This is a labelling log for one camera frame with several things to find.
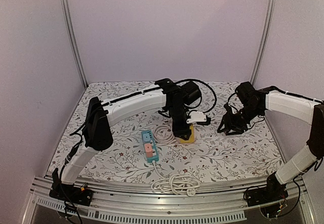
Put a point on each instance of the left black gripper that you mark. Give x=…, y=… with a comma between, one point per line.
x=179, y=131

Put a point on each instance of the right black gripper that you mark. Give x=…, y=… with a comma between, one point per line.
x=233, y=122

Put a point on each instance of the blue plug adapter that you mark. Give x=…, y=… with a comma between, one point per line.
x=147, y=137

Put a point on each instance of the pink plug adapter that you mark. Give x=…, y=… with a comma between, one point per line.
x=148, y=150

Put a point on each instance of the teal power strip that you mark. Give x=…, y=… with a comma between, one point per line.
x=155, y=157

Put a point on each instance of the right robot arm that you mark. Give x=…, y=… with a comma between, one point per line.
x=295, y=122

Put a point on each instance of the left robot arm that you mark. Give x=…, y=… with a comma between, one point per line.
x=95, y=132

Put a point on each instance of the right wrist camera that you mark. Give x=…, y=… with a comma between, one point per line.
x=228, y=109

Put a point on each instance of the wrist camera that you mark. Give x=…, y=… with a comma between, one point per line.
x=228, y=109
x=198, y=117

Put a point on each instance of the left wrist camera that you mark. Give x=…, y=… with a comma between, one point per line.
x=198, y=117

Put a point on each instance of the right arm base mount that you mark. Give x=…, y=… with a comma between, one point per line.
x=256, y=195

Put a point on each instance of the aluminium front rail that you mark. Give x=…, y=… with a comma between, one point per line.
x=215, y=202

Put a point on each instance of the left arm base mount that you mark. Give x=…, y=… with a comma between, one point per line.
x=80, y=195

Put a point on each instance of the right aluminium frame post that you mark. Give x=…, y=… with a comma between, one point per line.
x=263, y=40

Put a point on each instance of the aluminium frame post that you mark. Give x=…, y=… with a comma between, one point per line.
x=263, y=40
x=73, y=42

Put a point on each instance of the left aluminium frame post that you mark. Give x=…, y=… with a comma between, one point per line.
x=73, y=42

